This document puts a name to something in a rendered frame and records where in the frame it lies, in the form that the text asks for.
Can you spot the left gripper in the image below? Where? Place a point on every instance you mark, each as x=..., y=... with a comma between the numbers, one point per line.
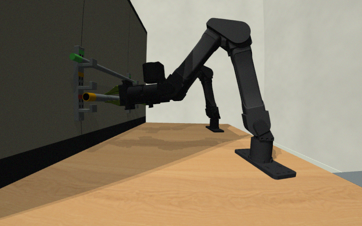
x=127, y=95

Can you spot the dark grey wall panel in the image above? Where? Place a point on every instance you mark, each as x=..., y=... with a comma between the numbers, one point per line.
x=37, y=127

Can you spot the grey metal bar with yellow ends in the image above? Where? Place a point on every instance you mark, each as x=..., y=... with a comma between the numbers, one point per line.
x=99, y=97

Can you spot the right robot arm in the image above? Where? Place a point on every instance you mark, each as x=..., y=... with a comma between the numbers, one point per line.
x=205, y=75

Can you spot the grey metal bar with green end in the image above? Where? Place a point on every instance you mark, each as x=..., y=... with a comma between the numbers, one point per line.
x=80, y=59

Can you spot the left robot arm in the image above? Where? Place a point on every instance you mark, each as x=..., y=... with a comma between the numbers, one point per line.
x=236, y=40

